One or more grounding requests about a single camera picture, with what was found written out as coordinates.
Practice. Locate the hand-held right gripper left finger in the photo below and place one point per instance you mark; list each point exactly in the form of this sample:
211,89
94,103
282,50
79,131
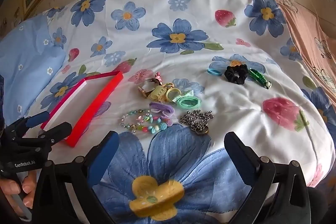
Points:
105,158

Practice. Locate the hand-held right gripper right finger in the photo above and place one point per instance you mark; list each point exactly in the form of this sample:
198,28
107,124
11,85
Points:
242,161

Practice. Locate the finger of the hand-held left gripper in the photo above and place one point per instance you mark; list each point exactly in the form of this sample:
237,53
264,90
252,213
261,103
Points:
36,119
59,130

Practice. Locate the red jewelry box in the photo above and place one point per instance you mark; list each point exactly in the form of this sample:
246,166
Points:
92,108

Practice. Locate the gold wristwatch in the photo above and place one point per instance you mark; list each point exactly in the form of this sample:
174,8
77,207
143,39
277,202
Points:
144,90

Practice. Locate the yellow claw hair clip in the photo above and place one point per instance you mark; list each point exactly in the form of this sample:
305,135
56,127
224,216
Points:
158,94

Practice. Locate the pink hair clip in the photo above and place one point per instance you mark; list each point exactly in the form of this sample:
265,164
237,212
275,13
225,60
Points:
157,77

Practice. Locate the person's left hand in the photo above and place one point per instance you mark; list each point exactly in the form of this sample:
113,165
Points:
13,187

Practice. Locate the light blue pillow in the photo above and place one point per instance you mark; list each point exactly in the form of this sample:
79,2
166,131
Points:
23,61

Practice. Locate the green hair clip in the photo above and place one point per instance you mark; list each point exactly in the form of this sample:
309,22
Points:
258,78

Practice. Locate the black scrunchie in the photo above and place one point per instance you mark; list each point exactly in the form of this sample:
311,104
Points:
232,74

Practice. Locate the floral print bedsheet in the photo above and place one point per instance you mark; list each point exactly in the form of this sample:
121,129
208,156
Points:
183,56

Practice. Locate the pink printed blanket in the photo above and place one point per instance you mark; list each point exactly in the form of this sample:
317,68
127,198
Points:
304,24

